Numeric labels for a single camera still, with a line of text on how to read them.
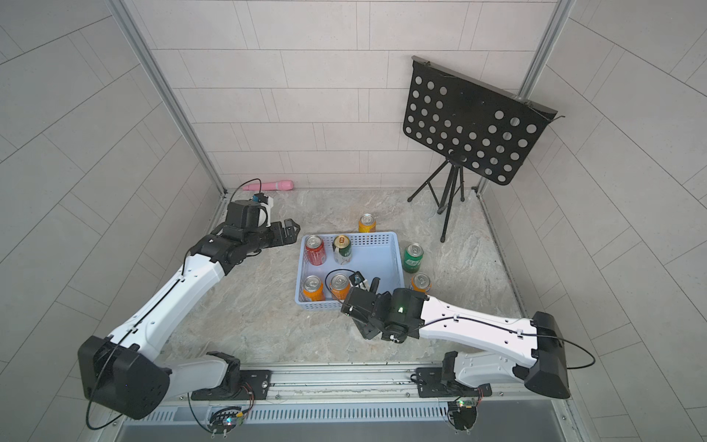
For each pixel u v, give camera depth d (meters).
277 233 0.68
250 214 0.59
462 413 0.68
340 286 0.79
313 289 0.79
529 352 0.39
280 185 1.13
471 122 0.74
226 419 0.67
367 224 0.94
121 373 0.37
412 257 0.86
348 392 0.71
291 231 0.69
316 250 0.88
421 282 0.79
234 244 0.54
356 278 0.62
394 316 0.48
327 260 0.95
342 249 0.87
